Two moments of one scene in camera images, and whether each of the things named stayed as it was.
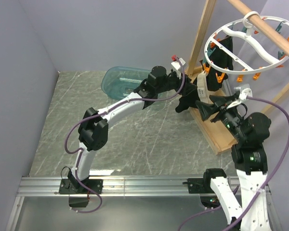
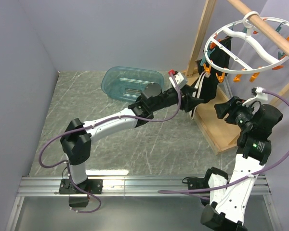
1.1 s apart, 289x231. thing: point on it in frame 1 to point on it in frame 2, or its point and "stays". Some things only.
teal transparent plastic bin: (119, 82) stays
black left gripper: (175, 75) to (191, 102)
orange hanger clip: (206, 69) stays
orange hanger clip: (219, 78) stays
